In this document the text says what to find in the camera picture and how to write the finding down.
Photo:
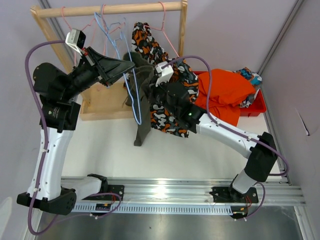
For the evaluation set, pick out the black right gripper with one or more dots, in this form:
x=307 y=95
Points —
x=154 y=89

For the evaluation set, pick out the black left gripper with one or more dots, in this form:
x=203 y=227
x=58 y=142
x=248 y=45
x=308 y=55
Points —
x=105 y=69

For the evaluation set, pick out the olive grey shorts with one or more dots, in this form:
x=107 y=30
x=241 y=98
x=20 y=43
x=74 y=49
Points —
x=144 y=74

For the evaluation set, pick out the orange black camouflage shorts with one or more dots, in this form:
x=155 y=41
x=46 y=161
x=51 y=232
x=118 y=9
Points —
x=150 y=50

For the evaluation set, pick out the light blue hanger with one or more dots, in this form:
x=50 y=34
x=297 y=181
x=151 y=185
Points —
x=130 y=80
x=114 y=30

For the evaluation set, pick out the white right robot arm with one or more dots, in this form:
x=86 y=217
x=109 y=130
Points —
x=259 y=150

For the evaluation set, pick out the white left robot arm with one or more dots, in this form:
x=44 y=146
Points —
x=58 y=119

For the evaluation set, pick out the wooden clothes rack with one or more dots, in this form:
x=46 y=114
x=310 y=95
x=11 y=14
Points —
x=99 y=102

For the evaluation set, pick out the red plastic tray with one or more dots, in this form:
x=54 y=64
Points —
x=254 y=104

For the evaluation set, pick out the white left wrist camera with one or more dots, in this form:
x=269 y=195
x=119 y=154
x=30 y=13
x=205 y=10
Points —
x=75 y=39

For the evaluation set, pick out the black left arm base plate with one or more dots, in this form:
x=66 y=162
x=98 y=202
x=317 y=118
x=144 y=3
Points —
x=113 y=188

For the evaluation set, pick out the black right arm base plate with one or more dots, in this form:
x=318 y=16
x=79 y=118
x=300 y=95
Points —
x=225 y=194

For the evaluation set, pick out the white slotted cable duct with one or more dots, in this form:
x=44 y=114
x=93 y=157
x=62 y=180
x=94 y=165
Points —
x=137 y=208

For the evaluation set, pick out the aluminium mounting rail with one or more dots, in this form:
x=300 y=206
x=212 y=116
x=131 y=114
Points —
x=196 y=191

